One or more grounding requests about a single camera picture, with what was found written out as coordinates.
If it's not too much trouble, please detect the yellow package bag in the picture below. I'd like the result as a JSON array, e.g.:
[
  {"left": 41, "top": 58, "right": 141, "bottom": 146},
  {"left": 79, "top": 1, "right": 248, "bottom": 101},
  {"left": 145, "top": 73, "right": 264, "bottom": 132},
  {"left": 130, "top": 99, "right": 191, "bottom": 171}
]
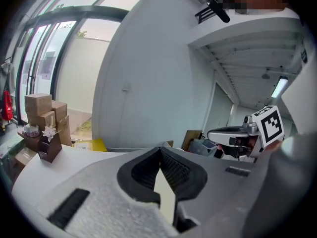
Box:
[{"left": 73, "top": 137, "right": 108, "bottom": 153}]

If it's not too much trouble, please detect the large plastic wrapped bundle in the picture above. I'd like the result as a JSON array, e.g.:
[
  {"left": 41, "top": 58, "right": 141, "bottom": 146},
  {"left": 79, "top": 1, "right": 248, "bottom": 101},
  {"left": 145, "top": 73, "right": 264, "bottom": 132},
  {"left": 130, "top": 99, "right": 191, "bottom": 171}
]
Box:
[{"left": 190, "top": 137, "right": 219, "bottom": 158}]

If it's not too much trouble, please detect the black head-mounted camera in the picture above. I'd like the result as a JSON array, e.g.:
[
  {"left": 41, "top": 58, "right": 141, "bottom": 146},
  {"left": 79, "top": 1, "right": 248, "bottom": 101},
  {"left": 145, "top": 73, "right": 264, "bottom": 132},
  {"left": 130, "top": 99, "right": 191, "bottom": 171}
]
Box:
[{"left": 206, "top": 0, "right": 231, "bottom": 24}]

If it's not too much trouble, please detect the dark brown box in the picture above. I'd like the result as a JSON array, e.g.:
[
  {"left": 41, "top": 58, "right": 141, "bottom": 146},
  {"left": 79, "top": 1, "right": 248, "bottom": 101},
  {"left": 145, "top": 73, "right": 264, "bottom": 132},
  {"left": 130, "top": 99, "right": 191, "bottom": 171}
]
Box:
[{"left": 37, "top": 132, "right": 63, "bottom": 164}]

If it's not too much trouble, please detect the grey hanging garment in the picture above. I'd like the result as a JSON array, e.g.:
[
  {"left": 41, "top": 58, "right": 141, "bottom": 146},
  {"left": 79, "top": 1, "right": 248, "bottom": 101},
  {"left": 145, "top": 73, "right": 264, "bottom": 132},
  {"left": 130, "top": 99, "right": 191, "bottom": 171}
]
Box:
[{"left": 0, "top": 59, "right": 15, "bottom": 94}]

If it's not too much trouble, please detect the pile of brown cardboard boxes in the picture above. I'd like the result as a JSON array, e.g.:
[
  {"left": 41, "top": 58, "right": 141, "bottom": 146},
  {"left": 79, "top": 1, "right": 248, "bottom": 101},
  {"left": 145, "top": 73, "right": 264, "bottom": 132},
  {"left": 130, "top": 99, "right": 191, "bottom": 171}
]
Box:
[{"left": 24, "top": 93, "right": 73, "bottom": 147}]

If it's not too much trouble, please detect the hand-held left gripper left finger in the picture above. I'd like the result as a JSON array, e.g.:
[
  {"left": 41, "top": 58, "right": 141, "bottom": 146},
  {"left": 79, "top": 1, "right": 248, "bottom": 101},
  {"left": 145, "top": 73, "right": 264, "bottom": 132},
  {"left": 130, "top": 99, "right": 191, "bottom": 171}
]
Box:
[{"left": 34, "top": 146, "right": 179, "bottom": 238}]

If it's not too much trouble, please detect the pale green door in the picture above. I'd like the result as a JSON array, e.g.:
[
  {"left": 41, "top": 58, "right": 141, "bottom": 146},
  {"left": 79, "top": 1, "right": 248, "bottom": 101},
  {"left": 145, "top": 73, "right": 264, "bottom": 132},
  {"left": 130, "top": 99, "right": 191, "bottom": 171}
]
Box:
[{"left": 205, "top": 82, "right": 234, "bottom": 135}]

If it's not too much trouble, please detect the person's white shirt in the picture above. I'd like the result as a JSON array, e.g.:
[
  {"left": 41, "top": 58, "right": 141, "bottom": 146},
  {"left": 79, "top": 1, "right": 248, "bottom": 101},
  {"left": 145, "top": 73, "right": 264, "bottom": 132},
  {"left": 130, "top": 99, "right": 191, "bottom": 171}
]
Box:
[{"left": 281, "top": 6, "right": 317, "bottom": 143}]

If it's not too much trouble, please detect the brown cardboard panel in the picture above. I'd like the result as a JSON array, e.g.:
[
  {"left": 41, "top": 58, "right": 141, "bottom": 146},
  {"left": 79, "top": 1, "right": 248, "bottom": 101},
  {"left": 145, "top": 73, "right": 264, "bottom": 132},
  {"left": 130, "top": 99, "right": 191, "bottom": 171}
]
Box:
[{"left": 182, "top": 130, "right": 203, "bottom": 151}]

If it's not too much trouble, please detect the red bag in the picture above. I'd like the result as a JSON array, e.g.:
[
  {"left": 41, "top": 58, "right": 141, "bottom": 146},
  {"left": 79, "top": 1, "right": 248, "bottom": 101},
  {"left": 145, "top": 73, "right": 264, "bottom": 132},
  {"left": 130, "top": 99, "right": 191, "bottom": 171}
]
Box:
[{"left": 1, "top": 90, "right": 14, "bottom": 121}]

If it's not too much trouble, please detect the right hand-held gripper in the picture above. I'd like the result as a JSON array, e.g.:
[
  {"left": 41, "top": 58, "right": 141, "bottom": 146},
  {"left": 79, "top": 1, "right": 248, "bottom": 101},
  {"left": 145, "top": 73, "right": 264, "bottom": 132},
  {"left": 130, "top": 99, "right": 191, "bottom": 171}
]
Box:
[{"left": 207, "top": 105, "right": 285, "bottom": 162}]

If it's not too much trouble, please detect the black framed glass door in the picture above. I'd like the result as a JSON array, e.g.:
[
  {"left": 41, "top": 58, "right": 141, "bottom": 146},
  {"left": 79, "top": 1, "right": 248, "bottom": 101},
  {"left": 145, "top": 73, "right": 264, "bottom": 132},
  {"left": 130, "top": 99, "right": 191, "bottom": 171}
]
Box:
[{"left": 14, "top": 5, "right": 129, "bottom": 126}]

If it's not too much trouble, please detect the pink floral tissue packet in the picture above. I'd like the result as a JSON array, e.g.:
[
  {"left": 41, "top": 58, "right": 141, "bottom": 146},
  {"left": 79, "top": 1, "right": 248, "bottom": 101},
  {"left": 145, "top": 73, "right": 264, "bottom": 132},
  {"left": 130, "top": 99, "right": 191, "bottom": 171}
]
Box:
[{"left": 21, "top": 124, "right": 41, "bottom": 139}]

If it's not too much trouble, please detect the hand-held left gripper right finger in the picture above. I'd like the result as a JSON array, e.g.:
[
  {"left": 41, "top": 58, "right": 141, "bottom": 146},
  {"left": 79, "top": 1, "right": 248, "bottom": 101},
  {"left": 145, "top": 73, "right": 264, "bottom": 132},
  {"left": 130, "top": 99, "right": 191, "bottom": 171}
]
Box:
[{"left": 160, "top": 146, "right": 259, "bottom": 238}]

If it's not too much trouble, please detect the black air vent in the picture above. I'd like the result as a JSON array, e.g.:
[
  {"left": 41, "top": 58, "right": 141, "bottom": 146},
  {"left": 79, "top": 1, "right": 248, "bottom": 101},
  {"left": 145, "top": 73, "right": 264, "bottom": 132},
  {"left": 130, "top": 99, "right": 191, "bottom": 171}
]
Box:
[{"left": 195, "top": 7, "right": 216, "bottom": 24}]

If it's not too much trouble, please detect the white tube ceiling lamp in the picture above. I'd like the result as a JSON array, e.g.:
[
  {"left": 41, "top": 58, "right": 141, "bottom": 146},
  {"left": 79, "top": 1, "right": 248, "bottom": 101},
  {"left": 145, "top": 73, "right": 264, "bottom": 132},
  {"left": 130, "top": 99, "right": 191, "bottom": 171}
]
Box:
[{"left": 270, "top": 75, "right": 289, "bottom": 99}]

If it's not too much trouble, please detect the white artificial flower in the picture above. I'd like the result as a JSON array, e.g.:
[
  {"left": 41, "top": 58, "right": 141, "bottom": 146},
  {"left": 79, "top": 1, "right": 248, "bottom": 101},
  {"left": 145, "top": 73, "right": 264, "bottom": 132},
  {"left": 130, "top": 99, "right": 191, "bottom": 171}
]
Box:
[{"left": 41, "top": 124, "right": 59, "bottom": 143}]

